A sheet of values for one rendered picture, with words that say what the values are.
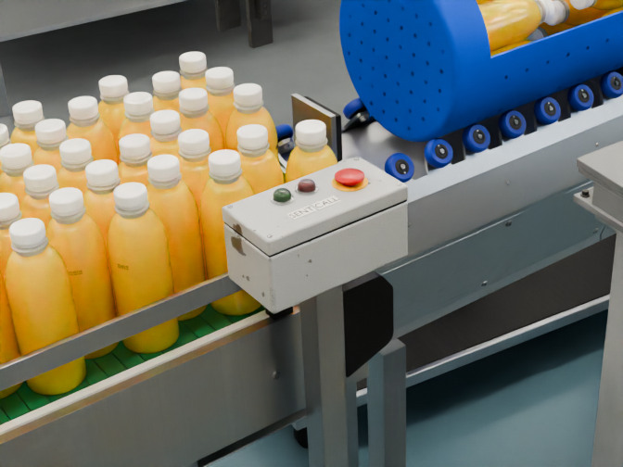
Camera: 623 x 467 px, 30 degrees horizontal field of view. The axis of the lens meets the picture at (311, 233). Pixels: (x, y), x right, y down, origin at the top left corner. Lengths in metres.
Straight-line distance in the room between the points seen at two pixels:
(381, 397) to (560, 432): 0.85
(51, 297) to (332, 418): 0.41
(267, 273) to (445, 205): 0.52
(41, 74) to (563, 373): 2.55
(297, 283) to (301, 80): 3.07
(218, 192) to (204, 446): 0.34
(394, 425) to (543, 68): 0.65
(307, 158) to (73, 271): 0.33
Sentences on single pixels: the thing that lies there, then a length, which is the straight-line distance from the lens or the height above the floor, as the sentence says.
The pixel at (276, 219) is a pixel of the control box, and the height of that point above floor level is 1.10.
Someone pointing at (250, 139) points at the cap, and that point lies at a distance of 1.47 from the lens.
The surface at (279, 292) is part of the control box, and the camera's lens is 1.32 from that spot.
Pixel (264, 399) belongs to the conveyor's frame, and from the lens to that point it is 1.56.
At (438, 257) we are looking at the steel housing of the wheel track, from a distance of 1.80.
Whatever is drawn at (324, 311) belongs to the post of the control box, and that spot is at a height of 0.95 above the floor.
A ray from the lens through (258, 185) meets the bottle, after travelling 1.49.
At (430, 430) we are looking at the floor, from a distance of 2.69.
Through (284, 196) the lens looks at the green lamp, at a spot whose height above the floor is 1.11.
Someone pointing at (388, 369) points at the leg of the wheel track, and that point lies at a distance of 1.90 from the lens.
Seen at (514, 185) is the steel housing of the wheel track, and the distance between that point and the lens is 1.85.
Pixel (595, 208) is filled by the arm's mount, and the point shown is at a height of 1.01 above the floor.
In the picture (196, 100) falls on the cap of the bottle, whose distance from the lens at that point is 1.59.
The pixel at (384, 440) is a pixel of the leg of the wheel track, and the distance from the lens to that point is 2.00.
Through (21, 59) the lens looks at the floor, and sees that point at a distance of 4.82.
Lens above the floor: 1.77
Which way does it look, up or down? 31 degrees down
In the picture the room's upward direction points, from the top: 3 degrees counter-clockwise
